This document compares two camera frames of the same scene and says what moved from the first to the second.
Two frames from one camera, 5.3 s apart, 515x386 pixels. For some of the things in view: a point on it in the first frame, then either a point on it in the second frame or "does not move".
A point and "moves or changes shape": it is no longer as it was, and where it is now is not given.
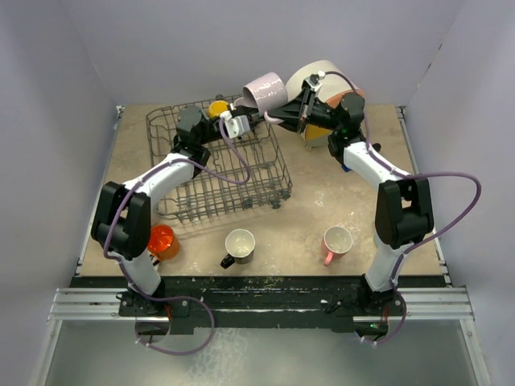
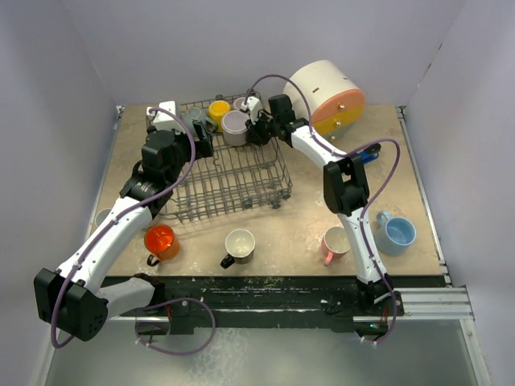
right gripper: x=298 y=112 → x=253 y=134
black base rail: x=341 y=301 does not move
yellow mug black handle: x=216 y=108 does not move
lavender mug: x=268 y=96 moves or changes shape
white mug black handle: x=240 y=244 does not move
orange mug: x=163 y=243 does not move
